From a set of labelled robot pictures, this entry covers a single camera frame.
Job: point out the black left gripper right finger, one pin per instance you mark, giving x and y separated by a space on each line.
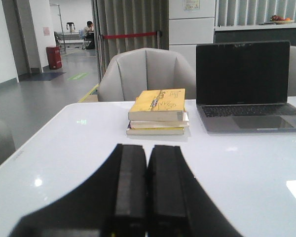
177 204

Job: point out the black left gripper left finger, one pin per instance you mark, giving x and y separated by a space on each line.
110 203

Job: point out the bottom yellow book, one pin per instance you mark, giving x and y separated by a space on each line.
155 131

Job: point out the yellow book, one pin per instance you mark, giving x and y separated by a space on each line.
155 131
159 105

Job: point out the middle white book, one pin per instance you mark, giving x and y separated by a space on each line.
137 124

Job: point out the top yellow book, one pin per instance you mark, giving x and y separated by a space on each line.
159 105

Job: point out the grey left armchair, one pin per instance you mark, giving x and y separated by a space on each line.
131 72

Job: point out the black laptop computer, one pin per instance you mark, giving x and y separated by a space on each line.
243 86

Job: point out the red trash bin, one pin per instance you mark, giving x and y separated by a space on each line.
54 57

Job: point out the red barrier belt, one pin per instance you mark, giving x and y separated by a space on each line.
136 35

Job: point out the seated person in background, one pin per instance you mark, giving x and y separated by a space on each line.
89 34

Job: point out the white cabinet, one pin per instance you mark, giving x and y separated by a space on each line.
191 22

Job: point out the fruit bowl on counter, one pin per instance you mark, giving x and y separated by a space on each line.
281 20

